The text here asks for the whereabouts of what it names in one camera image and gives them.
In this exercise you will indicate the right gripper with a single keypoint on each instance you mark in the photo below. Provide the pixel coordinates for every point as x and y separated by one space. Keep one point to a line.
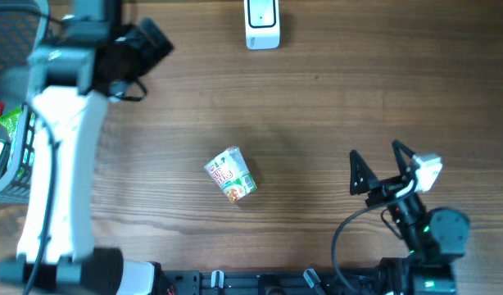
383 189

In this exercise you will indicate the instant noodle cup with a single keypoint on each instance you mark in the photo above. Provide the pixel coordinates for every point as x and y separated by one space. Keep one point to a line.
231 174

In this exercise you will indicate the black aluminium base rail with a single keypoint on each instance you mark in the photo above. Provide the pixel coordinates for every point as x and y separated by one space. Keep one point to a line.
310 281

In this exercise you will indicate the green snack bag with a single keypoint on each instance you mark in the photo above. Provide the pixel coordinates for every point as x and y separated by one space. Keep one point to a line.
10 121

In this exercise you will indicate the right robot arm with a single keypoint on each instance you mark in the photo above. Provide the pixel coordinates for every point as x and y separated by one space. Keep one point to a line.
435 238

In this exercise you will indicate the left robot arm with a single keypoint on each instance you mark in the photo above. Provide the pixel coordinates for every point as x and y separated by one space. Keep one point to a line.
73 78

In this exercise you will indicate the grey plastic mesh basket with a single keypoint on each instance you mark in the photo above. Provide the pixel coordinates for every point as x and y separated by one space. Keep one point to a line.
23 25

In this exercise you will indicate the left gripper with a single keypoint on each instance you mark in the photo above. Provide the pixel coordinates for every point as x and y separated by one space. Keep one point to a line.
153 53

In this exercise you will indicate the white barcode scanner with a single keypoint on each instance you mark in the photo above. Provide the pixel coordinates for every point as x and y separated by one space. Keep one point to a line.
262 24

